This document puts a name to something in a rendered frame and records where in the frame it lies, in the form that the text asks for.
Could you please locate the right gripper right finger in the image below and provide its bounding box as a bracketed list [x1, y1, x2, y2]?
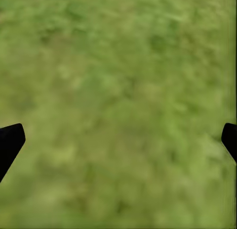
[221, 123, 237, 163]

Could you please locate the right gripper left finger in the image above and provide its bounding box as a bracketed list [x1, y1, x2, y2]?
[0, 123, 26, 183]

